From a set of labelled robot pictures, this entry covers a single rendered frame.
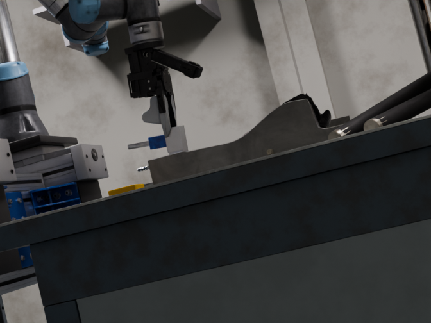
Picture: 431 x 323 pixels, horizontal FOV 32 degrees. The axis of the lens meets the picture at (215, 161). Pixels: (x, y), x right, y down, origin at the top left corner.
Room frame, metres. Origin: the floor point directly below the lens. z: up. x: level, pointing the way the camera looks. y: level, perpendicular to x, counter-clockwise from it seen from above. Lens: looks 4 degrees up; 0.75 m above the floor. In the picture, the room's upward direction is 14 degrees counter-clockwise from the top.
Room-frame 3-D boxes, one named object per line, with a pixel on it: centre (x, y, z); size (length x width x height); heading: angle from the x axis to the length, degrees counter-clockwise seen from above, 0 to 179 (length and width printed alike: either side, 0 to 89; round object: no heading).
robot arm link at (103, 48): (2.19, 0.26, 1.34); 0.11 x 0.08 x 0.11; 12
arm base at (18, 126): (2.02, 0.49, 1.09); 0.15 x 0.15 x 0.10
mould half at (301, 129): (1.74, -0.12, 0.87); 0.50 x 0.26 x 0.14; 78
